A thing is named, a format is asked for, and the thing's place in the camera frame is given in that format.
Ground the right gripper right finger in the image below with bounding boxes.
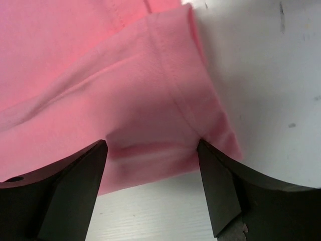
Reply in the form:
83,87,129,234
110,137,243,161
197,140,320,240

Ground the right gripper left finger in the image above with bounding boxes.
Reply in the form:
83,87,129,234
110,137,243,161
1,140,108,240

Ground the pink t-shirt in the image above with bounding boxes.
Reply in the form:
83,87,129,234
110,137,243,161
1,1,242,194

